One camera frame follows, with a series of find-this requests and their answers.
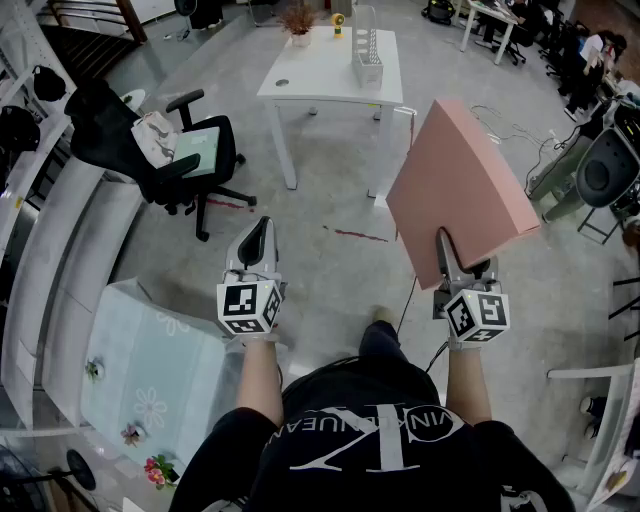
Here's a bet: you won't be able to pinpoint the white floor cable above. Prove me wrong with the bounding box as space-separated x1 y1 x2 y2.
469 103 566 151

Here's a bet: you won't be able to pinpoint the person's black printed t-shirt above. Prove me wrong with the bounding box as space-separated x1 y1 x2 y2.
169 357 576 512

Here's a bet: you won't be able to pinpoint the light green cardboard box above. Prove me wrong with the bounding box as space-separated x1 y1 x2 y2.
172 125 222 180

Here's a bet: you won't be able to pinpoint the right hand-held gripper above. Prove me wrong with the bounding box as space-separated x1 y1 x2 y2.
432 226 511 344

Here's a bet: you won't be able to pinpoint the light blue floral table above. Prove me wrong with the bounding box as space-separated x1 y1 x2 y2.
79 277 246 481

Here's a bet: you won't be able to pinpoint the large pink box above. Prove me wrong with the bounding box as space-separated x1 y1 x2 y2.
385 98 542 291

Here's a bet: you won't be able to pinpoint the grey curved sofa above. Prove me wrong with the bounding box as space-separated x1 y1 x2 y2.
0 157 146 431

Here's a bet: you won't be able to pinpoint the small round white table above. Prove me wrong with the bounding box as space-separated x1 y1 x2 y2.
119 88 147 116

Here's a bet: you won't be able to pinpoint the grey shell chair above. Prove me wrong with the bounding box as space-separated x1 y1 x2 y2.
574 127 640 246

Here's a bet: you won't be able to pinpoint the dried plant in white pot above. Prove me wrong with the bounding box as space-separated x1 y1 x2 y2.
277 2 321 49

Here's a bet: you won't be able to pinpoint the black backpack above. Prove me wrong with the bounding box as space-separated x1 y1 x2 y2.
32 64 68 101
0 104 41 151

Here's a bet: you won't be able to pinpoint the person's left forearm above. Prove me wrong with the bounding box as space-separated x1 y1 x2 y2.
234 337 284 429

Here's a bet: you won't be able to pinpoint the white file rack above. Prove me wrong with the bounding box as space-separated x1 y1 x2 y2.
349 4 385 90

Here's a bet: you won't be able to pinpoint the black office chair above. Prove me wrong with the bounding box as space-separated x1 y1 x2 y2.
63 78 258 243

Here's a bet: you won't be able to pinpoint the person's black trousers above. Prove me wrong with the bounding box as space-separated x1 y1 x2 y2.
359 319 401 361

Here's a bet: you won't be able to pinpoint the dark staircase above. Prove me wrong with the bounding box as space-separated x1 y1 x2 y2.
39 0 149 76

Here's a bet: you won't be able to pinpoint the printed cloth bag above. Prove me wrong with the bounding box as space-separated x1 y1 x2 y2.
130 110 180 170

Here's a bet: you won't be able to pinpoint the white office desk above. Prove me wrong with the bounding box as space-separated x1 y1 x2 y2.
458 0 519 66

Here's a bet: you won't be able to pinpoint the white frame rack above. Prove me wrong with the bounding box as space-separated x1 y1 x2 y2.
547 359 640 506

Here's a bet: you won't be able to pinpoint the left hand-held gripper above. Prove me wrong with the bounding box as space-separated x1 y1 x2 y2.
215 215 290 339

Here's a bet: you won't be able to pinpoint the pink flower pot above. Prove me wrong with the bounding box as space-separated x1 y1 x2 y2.
143 453 179 490

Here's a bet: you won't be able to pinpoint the person's right forearm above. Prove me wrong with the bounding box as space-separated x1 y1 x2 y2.
444 344 494 426

